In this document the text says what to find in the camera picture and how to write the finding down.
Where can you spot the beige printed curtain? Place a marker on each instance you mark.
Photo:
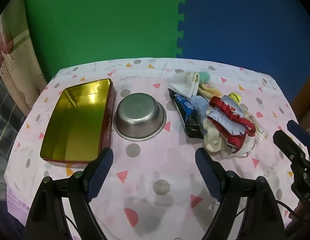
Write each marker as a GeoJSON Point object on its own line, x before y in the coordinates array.
{"type": "Point", "coordinates": [15, 55]}

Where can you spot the stainless steel bowl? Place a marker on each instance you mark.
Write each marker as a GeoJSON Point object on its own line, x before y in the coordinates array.
{"type": "Point", "coordinates": [138, 117]}

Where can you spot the pink patterned tablecloth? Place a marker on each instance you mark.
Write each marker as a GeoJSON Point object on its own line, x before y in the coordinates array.
{"type": "Point", "coordinates": [155, 165]}

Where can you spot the orange dotted towel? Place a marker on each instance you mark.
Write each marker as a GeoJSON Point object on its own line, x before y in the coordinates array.
{"type": "Point", "coordinates": [207, 91]}

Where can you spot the grey plaid cloth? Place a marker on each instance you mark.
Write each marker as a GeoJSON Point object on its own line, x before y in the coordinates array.
{"type": "Point", "coordinates": [5, 120]}

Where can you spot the white towel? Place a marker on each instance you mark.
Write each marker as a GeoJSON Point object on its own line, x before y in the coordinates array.
{"type": "Point", "coordinates": [185, 85]}

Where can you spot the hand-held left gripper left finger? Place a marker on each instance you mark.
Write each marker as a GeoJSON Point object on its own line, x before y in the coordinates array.
{"type": "Point", "coordinates": [98, 172]}

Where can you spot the cream white cloth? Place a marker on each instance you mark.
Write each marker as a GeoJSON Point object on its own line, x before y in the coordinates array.
{"type": "Point", "coordinates": [213, 137]}

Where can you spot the brown cardboard box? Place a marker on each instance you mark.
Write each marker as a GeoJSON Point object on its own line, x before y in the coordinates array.
{"type": "Point", "coordinates": [306, 112]}

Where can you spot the teal fluffy pom-pom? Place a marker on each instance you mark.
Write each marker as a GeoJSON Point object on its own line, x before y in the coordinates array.
{"type": "Point", "coordinates": [203, 77]}

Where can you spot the light blue fluffy towel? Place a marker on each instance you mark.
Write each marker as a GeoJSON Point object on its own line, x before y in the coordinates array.
{"type": "Point", "coordinates": [199, 107]}

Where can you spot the blue foam mat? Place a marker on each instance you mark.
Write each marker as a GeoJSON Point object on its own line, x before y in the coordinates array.
{"type": "Point", "coordinates": [244, 22]}

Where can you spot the clear packet of toothpicks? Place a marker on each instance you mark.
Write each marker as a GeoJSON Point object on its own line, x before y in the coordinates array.
{"type": "Point", "coordinates": [256, 125]}

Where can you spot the green foam mat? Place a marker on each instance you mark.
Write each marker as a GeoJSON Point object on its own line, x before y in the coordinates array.
{"type": "Point", "coordinates": [105, 22]}

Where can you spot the yellow cloth with grey stripe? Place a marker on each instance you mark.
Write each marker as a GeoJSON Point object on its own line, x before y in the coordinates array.
{"type": "Point", "coordinates": [234, 97]}

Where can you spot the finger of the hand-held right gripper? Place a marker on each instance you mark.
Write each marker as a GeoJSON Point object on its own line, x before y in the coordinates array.
{"type": "Point", "coordinates": [298, 130]}
{"type": "Point", "coordinates": [287, 142]}

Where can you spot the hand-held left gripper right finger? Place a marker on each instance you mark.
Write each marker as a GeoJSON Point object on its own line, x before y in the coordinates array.
{"type": "Point", "coordinates": [207, 170]}

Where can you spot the gold rectangular tin box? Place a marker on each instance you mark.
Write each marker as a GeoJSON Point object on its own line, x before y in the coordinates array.
{"type": "Point", "coordinates": [75, 125]}

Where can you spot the black blue snack packet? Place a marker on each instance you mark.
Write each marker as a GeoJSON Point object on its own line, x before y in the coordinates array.
{"type": "Point", "coordinates": [187, 115]}

